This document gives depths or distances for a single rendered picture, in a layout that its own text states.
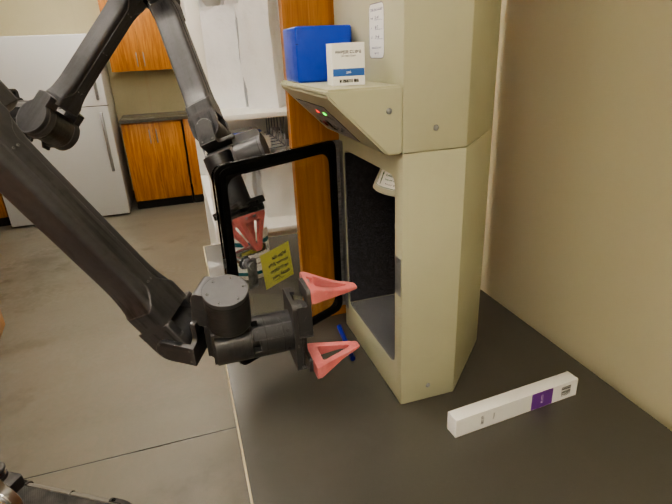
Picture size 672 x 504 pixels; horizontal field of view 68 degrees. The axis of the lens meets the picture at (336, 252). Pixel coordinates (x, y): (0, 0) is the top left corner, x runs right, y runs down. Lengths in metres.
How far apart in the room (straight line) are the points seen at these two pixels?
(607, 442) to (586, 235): 0.39
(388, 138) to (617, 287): 0.56
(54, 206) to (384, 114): 0.45
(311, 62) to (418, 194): 0.30
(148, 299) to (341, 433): 0.43
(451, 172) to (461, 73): 0.15
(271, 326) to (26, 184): 0.33
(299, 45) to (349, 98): 0.21
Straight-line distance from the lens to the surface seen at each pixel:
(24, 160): 0.65
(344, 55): 0.79
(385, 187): 0.90
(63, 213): 0.64
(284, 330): 0.68
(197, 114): 1.05
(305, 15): 1.09
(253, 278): 0.94
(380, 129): 0.75
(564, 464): 0.92
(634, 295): 1.06
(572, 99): 1.12
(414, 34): 0.76
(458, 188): 0.83
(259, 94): 2.02
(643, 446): 1.00
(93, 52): 1.28
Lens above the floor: 1.56
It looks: 22 degrees down
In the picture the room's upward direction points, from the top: 3 degrees counter-clockwise
